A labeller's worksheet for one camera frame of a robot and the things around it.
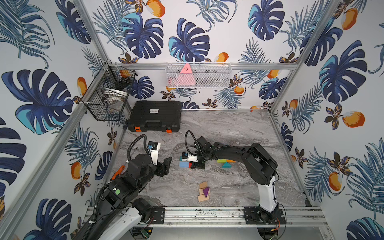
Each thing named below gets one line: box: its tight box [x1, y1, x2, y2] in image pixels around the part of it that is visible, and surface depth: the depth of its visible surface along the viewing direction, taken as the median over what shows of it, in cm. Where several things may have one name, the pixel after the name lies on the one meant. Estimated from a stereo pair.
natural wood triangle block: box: [199, 181, 208, 192], surface depth 84 cm
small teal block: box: [222, 162, 232, 168], surface depth 92 cm
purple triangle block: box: [203, 186, 210, 199], surface depth 81 cm
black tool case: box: [125, 101, 182, 134], surface depth 112 cm
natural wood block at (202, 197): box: [197, 194, 210, 202], surface depth 81 cm
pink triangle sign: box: [175, 63, 196, 86], surface depth 92 cm
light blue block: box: [179, 162, 189, 168], surface depth 92 cm
